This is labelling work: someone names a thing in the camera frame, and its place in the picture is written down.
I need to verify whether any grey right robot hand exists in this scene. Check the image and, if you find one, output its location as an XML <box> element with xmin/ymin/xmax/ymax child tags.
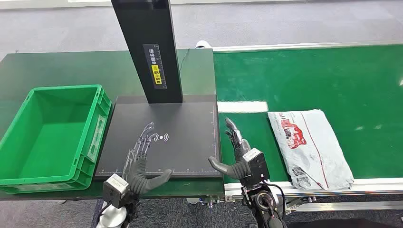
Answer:
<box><xmin>208</xmin><ymin>118</ymin><xmax>252</xmax><ymax>181</ymax></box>

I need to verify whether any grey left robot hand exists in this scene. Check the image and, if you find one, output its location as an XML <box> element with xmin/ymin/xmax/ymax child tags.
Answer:
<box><xmin>122</xmin><ymin>122</ymin><xmax>173</xmax><ymax>196</ymax></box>

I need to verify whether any grey red-printed mailer package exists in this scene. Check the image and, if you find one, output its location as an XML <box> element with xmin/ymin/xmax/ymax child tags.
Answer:
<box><xmin>267</xmin><ymin>109</ymin><xmax>355</xmax><ymax>191</ymax></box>

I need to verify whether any black inbound scanner machine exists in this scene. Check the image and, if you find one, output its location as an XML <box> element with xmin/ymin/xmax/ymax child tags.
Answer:
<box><xmin>94</xmin><ymin>0</ymin><xmax>223</xmax><ymax>181</ymax></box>

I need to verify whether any green conveyor belt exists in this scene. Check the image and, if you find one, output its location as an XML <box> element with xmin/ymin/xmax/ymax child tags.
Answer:
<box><xmin>212</xmin><ymin>44</ymin><xmax>403</xmax><ymax>184</ymax></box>

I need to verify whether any green plastic crate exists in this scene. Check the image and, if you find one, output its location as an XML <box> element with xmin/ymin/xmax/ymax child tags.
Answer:
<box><xmin>0</xmin><ymin>84</ymin><xmax>112</xmax><ymax>194</ymax></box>

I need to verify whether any black yellow ruler label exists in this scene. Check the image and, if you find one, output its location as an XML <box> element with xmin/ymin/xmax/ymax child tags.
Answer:
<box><xmin>142</xmin><ymin>43</ymin><xmax>168</xmax><ymax>90</ymax></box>

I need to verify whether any dark green table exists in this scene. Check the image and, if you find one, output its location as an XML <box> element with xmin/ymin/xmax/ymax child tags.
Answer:
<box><xmin>0</xmin><ymin>48</ymin><xmax>225</xmax><ymax>201</ymax></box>

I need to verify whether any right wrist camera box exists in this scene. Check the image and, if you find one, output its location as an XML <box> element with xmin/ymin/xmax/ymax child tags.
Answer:
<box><xmin>242</xmin><ymin>148</ymin><xmax>271</xmax><ymax>187</ymax></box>

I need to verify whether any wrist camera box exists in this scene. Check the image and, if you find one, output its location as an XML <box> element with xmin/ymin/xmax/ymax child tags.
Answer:
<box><xmin>102</xmin><ymin>173</ymin><xmax>130</xmax><ymax>209</ymax></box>
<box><xmin>242</xmin><ymin>148</ymin><xmax>271</xmax><ymax>187</ymax></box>

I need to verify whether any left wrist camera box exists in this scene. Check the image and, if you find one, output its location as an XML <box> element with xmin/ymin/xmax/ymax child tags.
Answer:
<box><xmin>102</xmin><ymin>173</ymin><xmax>130</xmax><ymax>209</ymax></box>

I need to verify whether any thin black cable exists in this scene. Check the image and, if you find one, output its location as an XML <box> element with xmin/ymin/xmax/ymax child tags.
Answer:
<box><xmin>178</xmin><ymin>48</ymin><xmax>191</xmax><ymax>75</ymax></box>

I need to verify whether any aluminium conveyor frame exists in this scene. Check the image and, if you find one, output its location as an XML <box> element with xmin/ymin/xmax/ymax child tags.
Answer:
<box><xmin>186</xmin><ymin>40</ymin><xmax>403</xmax><ymax>219</ymax></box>

